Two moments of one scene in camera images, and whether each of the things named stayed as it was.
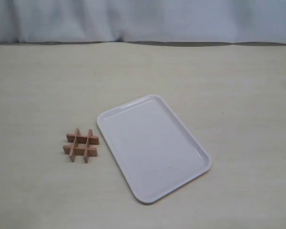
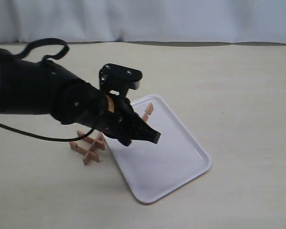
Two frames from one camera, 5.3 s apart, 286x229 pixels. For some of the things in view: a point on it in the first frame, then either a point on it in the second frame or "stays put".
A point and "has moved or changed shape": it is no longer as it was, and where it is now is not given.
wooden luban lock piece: [72, 151] → [149, 110]
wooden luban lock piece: [82, 139] has moved or changed shape
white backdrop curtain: [209, 21] stays put
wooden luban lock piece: [87, 147] → [90, 155]
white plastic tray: [158, 151] stays put
